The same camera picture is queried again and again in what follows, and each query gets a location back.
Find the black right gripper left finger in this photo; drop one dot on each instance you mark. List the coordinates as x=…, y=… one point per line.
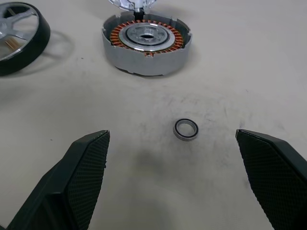
x=72, y=182

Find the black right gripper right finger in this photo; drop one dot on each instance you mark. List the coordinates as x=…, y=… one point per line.
x=275, y=177

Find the grey motor stator housing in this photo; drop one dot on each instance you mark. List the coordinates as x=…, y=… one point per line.
x=134, y=60

